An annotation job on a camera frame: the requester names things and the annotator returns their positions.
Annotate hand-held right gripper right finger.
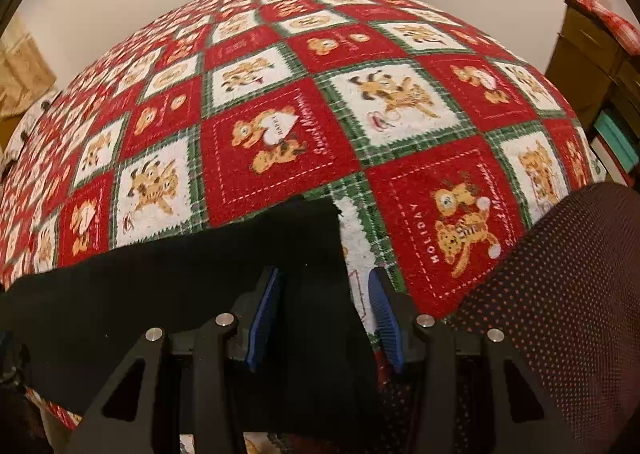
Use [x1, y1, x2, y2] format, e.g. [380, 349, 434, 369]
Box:
[367, 268, 586, 454]

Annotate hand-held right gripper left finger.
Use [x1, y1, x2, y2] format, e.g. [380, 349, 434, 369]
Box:
[65, 266, 286, 454]

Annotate black pants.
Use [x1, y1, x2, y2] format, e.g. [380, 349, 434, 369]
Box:
[0, 196, 382, 435]

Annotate person's leg in dotted trousers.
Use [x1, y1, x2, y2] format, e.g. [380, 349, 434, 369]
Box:
[380, 181, 640, 454]

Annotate red checked printed blanket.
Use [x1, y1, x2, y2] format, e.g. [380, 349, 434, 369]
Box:
[0, 0, 608, 454]

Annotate white patterned pillow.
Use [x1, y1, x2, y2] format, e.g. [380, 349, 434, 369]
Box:
[0, 89, 65, 181]

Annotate row of books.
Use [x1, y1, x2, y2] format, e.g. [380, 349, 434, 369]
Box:
[589, 104, 640, 186]

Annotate beige patterned curtain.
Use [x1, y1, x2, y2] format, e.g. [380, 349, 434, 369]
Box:
[0, 16, 58, 119]

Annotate teal book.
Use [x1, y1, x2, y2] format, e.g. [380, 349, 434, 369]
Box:
[594, 112, 640, 161]

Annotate brown cardboard boxes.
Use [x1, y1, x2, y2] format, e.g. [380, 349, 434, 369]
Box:
[544, 0, 640, 135]

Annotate red checked cloth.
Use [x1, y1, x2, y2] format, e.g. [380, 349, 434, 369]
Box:
[560, 0, 640, 56]

